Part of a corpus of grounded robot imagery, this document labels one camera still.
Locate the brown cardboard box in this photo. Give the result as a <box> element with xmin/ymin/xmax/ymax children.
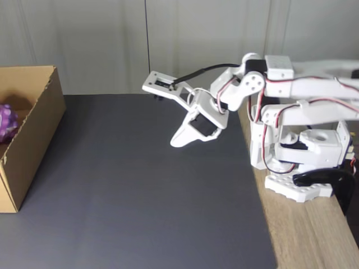
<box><xmin>0</xmin><ymin>66</ymin><xmax>67</xmax><ymax>214</ymax></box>

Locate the dark grey table mat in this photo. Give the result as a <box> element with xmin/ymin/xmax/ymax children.
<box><xmin>0</xmin><ymin>94</ymin><xmax>279</xmax><ymax>269</ymax></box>

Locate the pink purple bumpy ball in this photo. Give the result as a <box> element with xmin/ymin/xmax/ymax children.
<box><xmin>0</xmin><ymin>103</ymin><xmax>19</xmax><ymax>145</ymax></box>

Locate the red white black servo wire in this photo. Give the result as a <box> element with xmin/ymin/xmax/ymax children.
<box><xmin>215</xmin><ymin>77</ymin><xmax>242</xmax><ymax>115</ymax></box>
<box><xmin>262</xmin><ymin>98</ymin><xmax>359</xmax><ymax>176</ymax></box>
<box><xmin>246</xmin><ymin>77</ymin><xmax>359</xmax><ymax>124</ymax></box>

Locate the black table clamp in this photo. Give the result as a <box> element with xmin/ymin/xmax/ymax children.
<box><xmin>293</xmin><ymin>168</ymin><xmax>357</xmax><ymax>216</ymax></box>

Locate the black camera cable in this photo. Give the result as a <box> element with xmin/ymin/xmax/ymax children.
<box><xmin>171</xmin><ymin>63</ymin><xmax>243</xmax><ymax>86</ymax></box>

